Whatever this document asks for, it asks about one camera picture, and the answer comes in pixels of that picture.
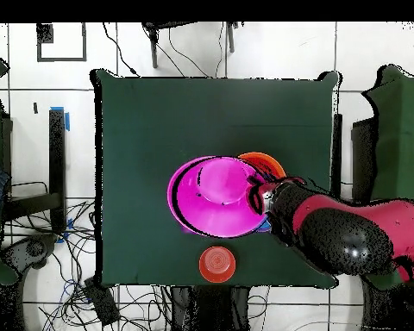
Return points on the large orange bowl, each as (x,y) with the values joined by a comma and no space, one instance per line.
(265,162)

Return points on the large pink bowl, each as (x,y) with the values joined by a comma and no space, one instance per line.
(210,196)

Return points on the small red-orange bowl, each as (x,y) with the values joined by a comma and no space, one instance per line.
(217,263)

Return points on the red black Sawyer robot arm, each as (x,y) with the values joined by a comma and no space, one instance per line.
(348,231)

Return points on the dark green table cloth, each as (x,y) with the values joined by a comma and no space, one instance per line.
(158,103)

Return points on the black power strip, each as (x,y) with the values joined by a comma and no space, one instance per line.
(103,305)

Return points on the black metal stand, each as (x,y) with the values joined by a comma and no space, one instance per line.
(57,155)

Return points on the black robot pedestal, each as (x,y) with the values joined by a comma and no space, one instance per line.
(210,303)

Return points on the black camera tripod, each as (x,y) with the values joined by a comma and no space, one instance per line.
(154,51)

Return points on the grey square floor frame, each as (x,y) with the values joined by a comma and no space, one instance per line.
(62,60)

